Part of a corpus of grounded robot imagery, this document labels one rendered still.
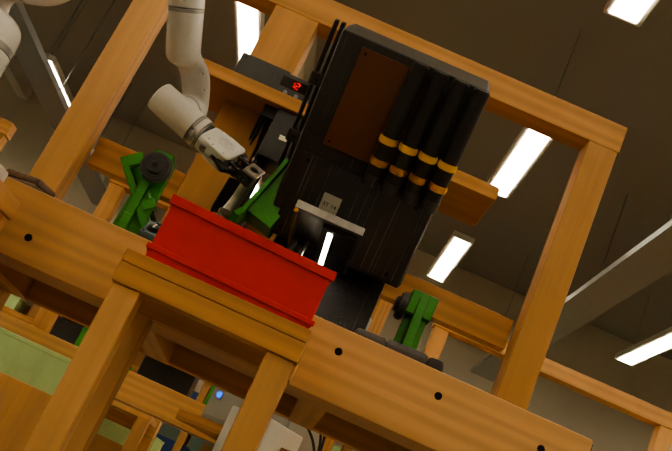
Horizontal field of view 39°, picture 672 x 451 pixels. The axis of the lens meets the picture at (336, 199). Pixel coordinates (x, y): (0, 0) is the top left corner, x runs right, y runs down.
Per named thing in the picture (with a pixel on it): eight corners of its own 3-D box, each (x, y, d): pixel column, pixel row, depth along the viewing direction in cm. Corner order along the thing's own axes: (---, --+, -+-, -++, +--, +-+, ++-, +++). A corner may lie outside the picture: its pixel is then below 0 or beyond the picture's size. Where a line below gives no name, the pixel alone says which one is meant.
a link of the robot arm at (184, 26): (191, 5, 246) (182, 120, 253) (161, 5, 231) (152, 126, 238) (222, 10, 243) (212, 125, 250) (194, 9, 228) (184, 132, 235)
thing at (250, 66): (281, 92, 264) (291, 71, 267) (232, 70, 265) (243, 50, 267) (280, 102, 271) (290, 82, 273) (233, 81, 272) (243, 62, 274)
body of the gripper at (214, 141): (197, 127, 233) (230, 157, 231) (218, 118, 241) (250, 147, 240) (183, 149, 236) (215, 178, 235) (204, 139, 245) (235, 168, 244)
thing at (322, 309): (349, 369, 227) (401, 246, 239) (235, 317, 229) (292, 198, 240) (341, 379, 245) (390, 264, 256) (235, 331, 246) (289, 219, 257)
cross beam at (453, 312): (504, 349, 263) (514, 320, 266) (86, 162, 269) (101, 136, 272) (499, 352, 268) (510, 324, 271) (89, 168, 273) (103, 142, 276)
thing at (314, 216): (360, 241, 202) (365, 228, 203) (292, 210, 203) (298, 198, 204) (341, 283, 239) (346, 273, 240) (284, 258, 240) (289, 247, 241)
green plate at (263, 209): (256, 242, 218) (313, 177, 224) (229, 220, 219) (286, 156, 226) (255, 255, 229) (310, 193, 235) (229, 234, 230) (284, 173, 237)
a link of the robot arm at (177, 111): (195, 138, 245) (178, 142, 237) (158, 105, 247) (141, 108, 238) (212, 113, 242) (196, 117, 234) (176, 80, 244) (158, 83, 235)
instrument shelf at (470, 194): (495, 200, 255) (500, 187, 256) (195, 68, 259) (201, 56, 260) (474, 227, 278) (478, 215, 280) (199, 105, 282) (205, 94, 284)
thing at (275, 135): (313, 177, 253) (335, 131, 258) (256, 152, 254) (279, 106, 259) (310, 193, 265) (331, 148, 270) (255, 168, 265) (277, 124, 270)
